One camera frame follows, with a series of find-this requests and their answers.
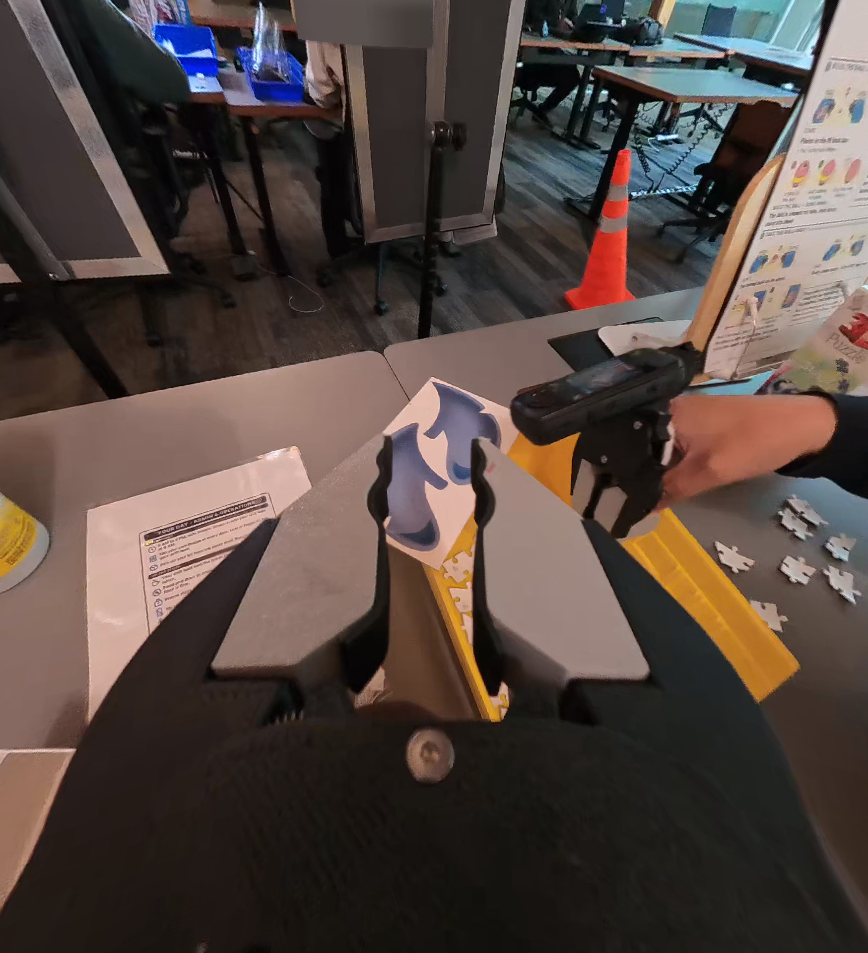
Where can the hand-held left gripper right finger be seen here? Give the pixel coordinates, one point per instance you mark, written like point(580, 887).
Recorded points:
point(553, 588)

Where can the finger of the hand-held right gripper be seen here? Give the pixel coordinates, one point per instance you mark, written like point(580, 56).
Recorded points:
point(588, 485)
point(631, 517)

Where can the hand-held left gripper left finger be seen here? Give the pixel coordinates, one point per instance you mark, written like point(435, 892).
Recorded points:
point(307, 588)

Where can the heap of white puzzle pieces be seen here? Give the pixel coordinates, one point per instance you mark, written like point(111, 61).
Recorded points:
point(457, 575)

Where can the yellow plastic bin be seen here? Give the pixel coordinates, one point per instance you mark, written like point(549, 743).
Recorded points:
point(702, 595)

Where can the scattered white puzzle pieces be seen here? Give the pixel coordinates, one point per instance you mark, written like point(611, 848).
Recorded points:
point(797, 569)

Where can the colourful puzzle box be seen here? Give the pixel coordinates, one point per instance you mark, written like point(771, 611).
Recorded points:
point(850, 335)

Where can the person's right hand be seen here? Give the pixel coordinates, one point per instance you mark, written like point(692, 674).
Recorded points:
point(739, 439)

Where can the black flat tray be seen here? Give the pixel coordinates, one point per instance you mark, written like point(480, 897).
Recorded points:
point(575, 346)

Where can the white flat tray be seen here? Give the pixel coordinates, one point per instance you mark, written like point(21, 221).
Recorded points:
point(642, 335)

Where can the orange traffic cone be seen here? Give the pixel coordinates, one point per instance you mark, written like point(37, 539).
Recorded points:
point(605, 253)

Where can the white card with blue shapes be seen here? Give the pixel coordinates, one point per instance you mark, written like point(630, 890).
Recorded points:
point(448, 417)

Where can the laminated white instruction sheet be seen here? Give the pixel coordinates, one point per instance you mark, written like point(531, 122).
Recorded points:
point(180, 506)

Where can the wooden poster stand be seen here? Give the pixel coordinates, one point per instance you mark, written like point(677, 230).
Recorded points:
point(731, 246)

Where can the white power strip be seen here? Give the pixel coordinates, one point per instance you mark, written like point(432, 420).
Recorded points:
point(661, 192)

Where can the black stand pole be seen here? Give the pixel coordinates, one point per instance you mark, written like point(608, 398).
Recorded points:
point(434, 246)

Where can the black office chair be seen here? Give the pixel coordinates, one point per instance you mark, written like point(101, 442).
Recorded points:
point(731, 164)

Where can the printed instruction poster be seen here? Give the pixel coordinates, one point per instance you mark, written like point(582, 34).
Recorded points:
point(813, 186)

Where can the wooden top desk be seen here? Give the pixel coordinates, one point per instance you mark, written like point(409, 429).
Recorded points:
point(270, 108)
point(575, 43)
point(694, 86)
point(746, 52)

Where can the blue plastic bin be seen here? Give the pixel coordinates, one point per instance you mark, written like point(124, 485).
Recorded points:
point(274, 78)
point(188, 48)

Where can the dark green jacket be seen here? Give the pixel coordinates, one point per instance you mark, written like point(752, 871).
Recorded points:
point(128, 52)

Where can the grey partition with metal frame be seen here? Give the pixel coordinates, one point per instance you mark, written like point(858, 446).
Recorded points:
point(426, 134)
point(32, 149)

